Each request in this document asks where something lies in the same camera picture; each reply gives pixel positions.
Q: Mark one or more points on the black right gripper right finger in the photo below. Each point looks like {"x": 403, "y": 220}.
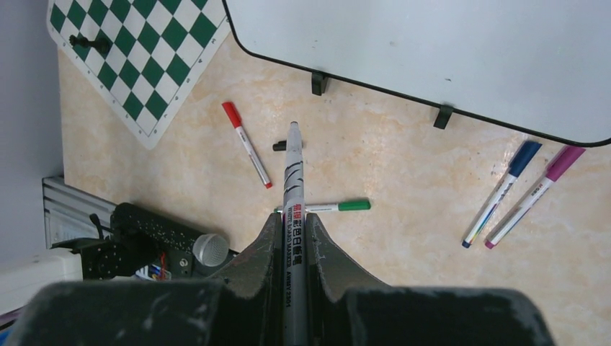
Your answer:
{"x": 332, "y": 276}

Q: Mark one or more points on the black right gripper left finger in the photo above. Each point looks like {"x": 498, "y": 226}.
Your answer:
{"x": 247, "y": 307}

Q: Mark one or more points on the white black whiteboard marker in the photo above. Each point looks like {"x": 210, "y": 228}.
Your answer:
{"x": 294, "y": 261}

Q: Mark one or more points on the black marker cap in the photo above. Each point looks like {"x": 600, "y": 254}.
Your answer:
{"x": 279, "y": 146}

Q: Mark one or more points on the white whiteboard black frame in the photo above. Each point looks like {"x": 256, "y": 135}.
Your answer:
{"x": 541, "y": 67}

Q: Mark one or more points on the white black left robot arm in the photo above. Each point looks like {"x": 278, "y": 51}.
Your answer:
{"x": 112, "y": 253}

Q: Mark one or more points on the silver mesh knob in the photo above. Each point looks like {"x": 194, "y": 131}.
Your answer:
{"x": 210, "y": 250}

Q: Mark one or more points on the green capped marker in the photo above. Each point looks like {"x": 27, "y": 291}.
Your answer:
{"x": 350, "y": 205}

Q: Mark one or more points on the red capped marker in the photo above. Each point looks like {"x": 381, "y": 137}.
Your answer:
{"x": 236, "y": 122}

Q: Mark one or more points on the blue capped marker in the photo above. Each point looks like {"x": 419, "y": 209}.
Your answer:
{"x": 516, "y": 166}

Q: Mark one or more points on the green white chess mat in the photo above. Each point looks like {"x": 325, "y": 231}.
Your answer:
{"x": 159, "y": 50}

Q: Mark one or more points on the pink capped marker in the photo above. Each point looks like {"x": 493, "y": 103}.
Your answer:
{"x": 563, "y": 160}

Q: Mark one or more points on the black chess piece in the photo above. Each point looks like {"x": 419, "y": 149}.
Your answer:
{"x": 101, "y": 45}

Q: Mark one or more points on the aluminium frame rail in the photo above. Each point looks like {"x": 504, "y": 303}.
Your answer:
{"x": 67, "y": 210}

